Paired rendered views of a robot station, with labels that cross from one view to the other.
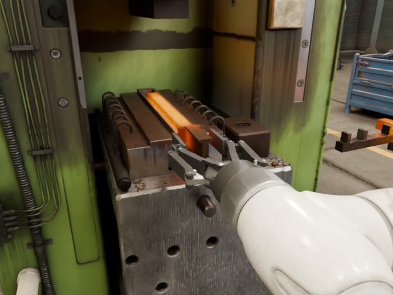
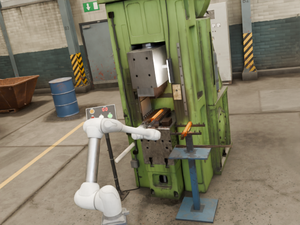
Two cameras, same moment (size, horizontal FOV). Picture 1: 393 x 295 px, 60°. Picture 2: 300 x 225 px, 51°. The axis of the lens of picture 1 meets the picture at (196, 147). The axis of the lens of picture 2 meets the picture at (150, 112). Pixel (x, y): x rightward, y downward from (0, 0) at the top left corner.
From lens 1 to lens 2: 3.03 m
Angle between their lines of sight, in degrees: 43
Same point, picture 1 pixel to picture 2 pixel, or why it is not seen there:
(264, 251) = not seen: hidden behind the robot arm
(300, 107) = (187, 116)
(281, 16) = (175, 97)
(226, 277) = (160, 149)
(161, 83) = (171, 106)
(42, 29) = (135, 100)
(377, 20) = not seen: outside the picture
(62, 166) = (138, 123)
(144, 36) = (166, 94)
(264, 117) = (177, 118)
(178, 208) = not seen: hidden behind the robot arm
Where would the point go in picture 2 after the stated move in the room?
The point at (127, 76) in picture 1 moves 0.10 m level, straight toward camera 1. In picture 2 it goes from (162, 103) to (159, 106)
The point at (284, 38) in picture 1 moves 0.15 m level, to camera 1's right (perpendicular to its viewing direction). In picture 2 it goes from (179, 101) to (190, 102)
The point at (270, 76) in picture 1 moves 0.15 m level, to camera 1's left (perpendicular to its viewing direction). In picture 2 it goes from (177, 109) to (167, 108)
